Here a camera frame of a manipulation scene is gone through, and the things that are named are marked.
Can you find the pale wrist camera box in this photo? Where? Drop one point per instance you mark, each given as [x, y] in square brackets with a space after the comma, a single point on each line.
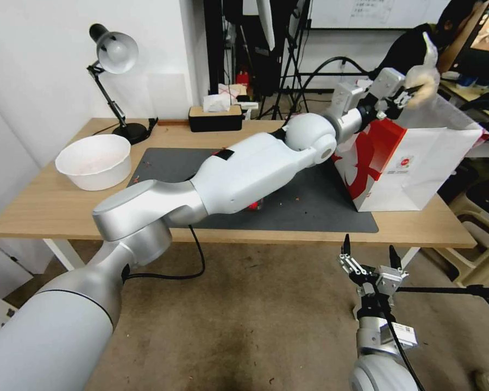
[388, 83]
[389, 278]

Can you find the black small phone stand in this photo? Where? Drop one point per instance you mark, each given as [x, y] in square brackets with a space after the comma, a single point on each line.
[151, 124]

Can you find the beige plastic stool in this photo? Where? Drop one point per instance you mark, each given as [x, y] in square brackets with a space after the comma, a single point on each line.
[479, 232]

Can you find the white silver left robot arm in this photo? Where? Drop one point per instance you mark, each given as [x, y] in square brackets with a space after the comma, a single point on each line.
[244, 171]

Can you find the white low cabinet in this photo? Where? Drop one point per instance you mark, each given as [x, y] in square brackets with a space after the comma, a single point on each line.
[0, 281]

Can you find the black tissue box wooden lid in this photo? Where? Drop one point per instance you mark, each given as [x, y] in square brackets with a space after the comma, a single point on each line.
[216, 118]

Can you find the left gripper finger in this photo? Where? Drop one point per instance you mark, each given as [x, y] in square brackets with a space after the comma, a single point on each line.
[401, 100]
[410, 87]

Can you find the white table leg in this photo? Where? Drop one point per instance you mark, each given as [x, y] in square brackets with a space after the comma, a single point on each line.
[61, 254]

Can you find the dark grey table mat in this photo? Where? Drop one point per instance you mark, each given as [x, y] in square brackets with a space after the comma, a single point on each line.
[301, 207]

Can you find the white round takeout bowl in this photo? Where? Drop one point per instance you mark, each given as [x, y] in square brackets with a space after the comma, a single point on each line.
[93, 163]

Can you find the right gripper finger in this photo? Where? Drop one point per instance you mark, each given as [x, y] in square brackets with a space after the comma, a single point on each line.
[396, 257]
[350, 260]

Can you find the person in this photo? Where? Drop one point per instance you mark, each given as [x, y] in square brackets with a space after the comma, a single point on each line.
[424, 40]

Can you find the white whiteboard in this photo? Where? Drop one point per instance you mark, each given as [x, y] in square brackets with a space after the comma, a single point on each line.
[375, 13]

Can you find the red small bottle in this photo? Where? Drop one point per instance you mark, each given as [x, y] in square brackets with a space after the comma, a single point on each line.
[243, 80]

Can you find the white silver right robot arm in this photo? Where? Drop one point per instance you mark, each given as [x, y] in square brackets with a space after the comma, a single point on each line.
[377, 350]

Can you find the black tripod stand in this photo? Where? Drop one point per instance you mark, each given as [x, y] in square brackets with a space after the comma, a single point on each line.
[293, 61]

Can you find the white red paper delivery bag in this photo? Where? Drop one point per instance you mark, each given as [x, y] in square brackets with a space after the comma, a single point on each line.
[403, 163]

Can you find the black silver desk lamp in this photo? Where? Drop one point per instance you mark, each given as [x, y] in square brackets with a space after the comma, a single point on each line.
[114, 53]

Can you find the small red clear container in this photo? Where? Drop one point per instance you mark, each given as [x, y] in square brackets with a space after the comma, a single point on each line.
[255, 205]

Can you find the black tripod leg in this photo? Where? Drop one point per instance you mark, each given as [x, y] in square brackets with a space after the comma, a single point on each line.
[456, 291]

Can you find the white tissue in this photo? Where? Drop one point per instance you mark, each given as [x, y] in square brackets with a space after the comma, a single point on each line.
[216, 102]

